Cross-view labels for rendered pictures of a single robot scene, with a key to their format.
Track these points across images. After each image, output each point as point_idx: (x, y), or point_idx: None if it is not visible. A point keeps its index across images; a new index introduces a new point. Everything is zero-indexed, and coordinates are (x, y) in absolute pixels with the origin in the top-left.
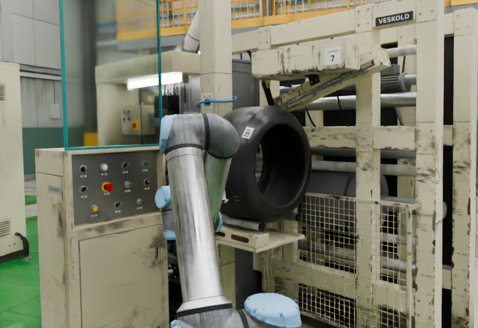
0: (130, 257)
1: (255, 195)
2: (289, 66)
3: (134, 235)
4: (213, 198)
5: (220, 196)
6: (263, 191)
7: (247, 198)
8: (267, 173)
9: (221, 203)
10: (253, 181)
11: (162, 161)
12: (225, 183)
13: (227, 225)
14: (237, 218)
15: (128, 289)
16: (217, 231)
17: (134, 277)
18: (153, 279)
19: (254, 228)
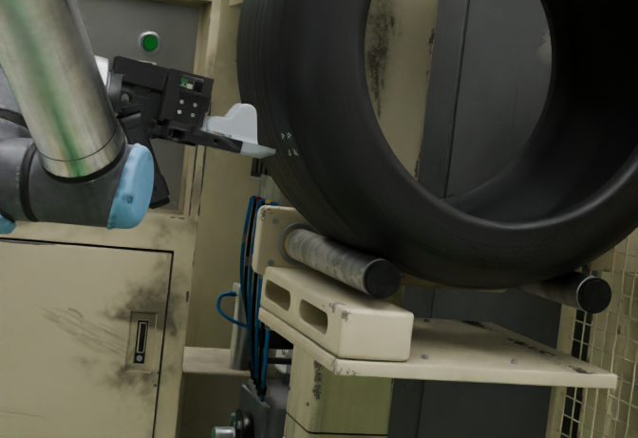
0: (38, 329)
1: (355, 139)
2: None
3: (61, 260)
4: (3, 38)
5: (31, 33)
6: (525, 195)
7: (322, 145)
8: (558, 128)
9: (217, 145)
10: (353, 79)
11: (206, 42)
12: None
13: (330, 277)
14: (336, 243)
15: (16, 432)
16: (121, 226)
17: (43, 397)
18: (114, 428)
19: (356, 282)
